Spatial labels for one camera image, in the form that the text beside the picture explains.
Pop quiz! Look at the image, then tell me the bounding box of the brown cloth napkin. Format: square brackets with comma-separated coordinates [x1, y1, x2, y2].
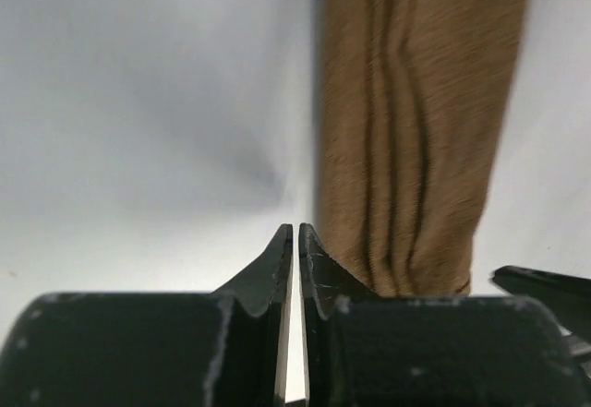
[319, 0, 527, 296]

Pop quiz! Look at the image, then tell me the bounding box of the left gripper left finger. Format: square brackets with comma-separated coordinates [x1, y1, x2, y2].
[1, 224, 293, 407]

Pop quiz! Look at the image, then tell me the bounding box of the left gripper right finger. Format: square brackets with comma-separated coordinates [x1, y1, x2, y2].
[298, 224, 590, 406]

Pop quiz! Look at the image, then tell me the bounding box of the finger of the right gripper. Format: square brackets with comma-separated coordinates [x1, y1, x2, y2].
[490, 266, 590, 342]

